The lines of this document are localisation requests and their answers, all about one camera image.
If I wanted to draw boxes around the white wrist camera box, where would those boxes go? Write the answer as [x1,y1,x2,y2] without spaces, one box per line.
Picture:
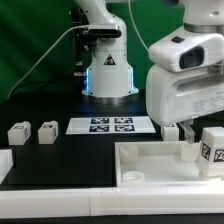
[149,27,224,73]

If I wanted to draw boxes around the white marker tag sheet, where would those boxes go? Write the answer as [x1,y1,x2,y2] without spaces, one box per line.
[66,116,155,135]

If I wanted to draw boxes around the white left fence rail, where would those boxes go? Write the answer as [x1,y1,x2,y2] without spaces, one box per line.
[0,149,13,185]

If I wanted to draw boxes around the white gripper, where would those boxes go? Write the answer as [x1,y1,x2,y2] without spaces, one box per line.
[146,65,224,144]

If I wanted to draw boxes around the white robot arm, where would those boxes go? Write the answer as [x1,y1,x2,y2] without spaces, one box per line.
[74,0,224,143]

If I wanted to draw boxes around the white front fence rail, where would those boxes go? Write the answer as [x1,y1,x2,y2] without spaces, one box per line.
[0,185,224,219]

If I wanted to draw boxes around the white square table top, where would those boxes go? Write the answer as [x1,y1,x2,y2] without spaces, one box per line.
[115,141,224,188]

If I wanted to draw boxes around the black camera on stand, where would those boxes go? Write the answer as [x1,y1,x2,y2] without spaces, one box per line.
[69,7,122,77]

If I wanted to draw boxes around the black cable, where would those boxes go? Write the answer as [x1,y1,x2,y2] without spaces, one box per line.
[7,73,88,98]

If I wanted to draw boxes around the white cable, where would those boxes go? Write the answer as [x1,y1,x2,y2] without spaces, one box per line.
[7,24,90,100]

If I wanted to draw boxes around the white fence rail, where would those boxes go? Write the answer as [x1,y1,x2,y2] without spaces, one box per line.
[0,185,224,219]
[0,149,13,185]

